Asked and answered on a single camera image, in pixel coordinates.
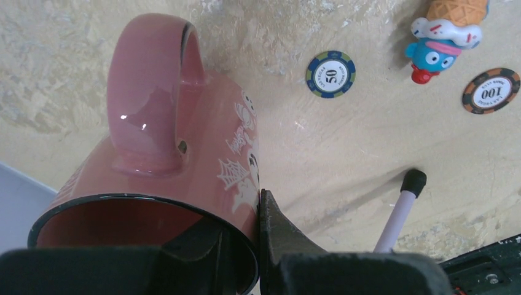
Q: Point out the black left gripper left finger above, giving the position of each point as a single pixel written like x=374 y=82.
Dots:
x=196 y=262

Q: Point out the ice cream cone toy figure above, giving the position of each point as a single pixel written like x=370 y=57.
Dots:
x=448 y=28

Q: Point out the pink halloween mug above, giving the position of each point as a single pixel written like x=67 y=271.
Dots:
x=182 y=147

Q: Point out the blue 50 poker chip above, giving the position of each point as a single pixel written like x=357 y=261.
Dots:
x=330 y=74

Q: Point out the orange 100 poker chip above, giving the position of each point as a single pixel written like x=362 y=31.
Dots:
x=490 y=91

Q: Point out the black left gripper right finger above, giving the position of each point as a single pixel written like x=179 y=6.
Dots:
x=290 y=263

